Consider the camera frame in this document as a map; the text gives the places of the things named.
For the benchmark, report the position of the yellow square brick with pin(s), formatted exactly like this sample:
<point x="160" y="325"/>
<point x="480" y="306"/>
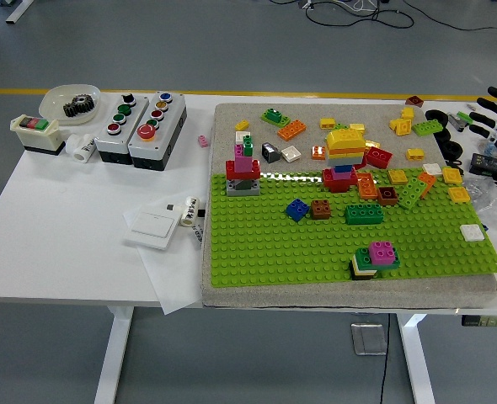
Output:
<point x="404" y="127"/>
<point x="459" y="195"/>
<point x="327" y="123"/>
<point x="357" y="127"/>
<point x="397" y="177"/>
<point x="393" y="123"/>
<point x="452" y="175"/>
<point x="372" y="144"/>

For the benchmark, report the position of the orange long brick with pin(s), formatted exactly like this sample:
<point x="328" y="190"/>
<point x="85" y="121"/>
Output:
<point x="366" y="186"/>
<point x="429" y="179"/>
<point x="292" y="130"/>

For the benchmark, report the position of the yellow small brick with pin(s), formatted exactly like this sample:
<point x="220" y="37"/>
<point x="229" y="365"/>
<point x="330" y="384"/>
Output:
<point x="415" y="154"/>
<point x="242" y="125"/>
<point x="407" y="113"/>

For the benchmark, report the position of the lime green long brick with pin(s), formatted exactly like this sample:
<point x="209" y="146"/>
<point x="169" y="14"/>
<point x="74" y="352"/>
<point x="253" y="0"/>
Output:
<point x="427" y="128"/>
<point x="412" y="194"/>

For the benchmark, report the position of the red square brick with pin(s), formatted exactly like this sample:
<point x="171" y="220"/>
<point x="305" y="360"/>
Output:
<point x="379" y="157"/>

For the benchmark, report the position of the pink square brick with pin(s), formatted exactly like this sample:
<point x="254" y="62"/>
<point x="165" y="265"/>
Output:
<point x="382" y="252"/>

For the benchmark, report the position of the dark green long brick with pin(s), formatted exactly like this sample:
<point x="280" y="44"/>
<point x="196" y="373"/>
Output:
<point x="364" y="214"/>
<point x="362" y="256"/>

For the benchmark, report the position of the small green flat brick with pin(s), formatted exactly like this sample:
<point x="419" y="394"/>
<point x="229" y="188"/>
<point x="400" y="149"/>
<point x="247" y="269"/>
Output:
<point x="463" y="116"/>

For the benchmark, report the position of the white square brick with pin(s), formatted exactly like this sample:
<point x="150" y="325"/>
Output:
<point x="241" y="136"/>
<point x="291" y="154"/>
<point x="472" y="232"/>
<point x="431" y="168"/>

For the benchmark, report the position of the maroon square brick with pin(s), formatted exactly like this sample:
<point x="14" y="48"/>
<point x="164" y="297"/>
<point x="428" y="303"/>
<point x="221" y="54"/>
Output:
<point x="415" y="101"/>

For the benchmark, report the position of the dark brown square brick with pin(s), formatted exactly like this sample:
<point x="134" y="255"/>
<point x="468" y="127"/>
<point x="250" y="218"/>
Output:
<point x="388" y="196"/>

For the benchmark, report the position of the brick tower with yellow roof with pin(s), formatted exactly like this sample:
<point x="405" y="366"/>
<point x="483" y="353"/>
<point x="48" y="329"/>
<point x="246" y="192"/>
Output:
<point x="344" y="147"/>

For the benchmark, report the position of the orange square brick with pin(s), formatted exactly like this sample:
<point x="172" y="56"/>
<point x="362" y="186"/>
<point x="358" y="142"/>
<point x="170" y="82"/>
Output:
<point x="318" y="153"/>

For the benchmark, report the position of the black yellow white brick stack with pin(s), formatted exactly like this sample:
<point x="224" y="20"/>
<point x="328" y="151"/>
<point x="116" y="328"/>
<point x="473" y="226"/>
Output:
<point x="361" y="274"/>

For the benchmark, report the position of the blue square brick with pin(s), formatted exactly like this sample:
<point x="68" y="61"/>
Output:
<point x="297" y="210"/>

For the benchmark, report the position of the green stacked brick pair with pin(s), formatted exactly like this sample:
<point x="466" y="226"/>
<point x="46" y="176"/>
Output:
<point x="274" y="117"/>

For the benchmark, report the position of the dark grey slope brick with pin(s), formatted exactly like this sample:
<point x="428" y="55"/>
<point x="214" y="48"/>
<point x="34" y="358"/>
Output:
<point x="269" y="153"/>

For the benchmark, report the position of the red pink green brick tower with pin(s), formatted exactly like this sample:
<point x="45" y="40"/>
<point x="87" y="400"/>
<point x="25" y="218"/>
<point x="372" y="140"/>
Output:
<point x="242" y="170"/>

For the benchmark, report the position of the small pink brick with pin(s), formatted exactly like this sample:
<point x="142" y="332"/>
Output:
<point x="203" y="141"/>

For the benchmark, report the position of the plastic bag with blue part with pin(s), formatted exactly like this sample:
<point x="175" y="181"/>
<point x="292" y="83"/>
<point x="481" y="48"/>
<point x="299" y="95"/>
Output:
<point x="489" y="149"/>

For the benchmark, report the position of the black digital meter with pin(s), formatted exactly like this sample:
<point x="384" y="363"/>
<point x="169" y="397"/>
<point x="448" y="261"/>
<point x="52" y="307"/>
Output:
<point x="486" y="165"/>

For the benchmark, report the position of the small black rubber part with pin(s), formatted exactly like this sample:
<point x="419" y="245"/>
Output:
<point x="457" y="167"/>

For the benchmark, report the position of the black rubber tyre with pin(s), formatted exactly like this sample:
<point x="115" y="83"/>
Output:
<point x="429" y="114"/>
<point x="445" y="135"/>
<point x="447" y="148"/>

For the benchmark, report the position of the clear plastic bag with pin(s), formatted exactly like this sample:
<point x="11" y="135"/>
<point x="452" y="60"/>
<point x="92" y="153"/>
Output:
<point x="490" y="202"/>

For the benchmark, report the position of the desk control panel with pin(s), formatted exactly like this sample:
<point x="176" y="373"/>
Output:
<point x="484" y="321"/>

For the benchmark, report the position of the white table leg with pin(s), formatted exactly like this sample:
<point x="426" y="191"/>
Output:
<point x="111" y="357"/>
<point x="415" y="362"/>

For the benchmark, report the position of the metal floor plate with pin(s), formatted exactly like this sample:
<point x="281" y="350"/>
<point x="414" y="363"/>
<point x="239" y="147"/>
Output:
<point x="368" y="338"/>

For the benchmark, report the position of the lime green studded baseplate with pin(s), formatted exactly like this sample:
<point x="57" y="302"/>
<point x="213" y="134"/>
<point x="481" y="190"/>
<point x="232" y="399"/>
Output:
<point x="252" y="252"/>

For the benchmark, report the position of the grey-brown mat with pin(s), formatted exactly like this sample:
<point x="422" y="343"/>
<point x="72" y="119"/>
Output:
<point x="274" y="296"/>

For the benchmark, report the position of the printed paper label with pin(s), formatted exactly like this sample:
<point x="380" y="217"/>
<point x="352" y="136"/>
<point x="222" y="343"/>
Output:
<point x="198" y="240"/>

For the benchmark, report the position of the white labelled tube fitting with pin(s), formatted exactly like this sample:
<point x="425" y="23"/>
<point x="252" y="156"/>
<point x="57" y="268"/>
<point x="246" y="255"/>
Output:
<point x="189" y="212"/>

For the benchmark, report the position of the grey emergency stop control box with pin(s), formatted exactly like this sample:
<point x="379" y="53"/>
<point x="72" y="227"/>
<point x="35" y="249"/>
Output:
<point x="164" y="143"/>

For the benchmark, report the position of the white paper sheet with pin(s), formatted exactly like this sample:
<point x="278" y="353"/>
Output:
<point x="172" y="278"/>

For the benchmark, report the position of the grey four-button control box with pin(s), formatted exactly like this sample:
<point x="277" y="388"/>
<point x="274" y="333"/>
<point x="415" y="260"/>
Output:
<point x="105" y="145"/>

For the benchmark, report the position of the white pipe tee fitting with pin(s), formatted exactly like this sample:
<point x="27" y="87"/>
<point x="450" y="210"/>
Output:
<point x="80" y="149"/>

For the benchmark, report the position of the black metal gear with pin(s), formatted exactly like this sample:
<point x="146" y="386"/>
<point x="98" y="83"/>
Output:
<point x="78" y="107"/>

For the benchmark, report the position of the translucent white bowl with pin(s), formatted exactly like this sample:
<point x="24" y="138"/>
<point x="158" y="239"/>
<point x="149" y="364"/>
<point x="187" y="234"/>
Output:
<point x="55" y="99"/>

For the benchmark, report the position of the white stand foot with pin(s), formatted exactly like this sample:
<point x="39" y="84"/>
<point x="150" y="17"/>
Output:
<point x="19" y="12"/>

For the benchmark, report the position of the white wall switch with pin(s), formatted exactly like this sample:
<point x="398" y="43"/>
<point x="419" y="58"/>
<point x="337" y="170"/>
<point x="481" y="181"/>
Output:
<point x="149" y="229"/>

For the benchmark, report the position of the cream switch box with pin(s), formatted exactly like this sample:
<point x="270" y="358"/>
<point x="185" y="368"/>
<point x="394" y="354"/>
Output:
<point x="41" y="141"/>

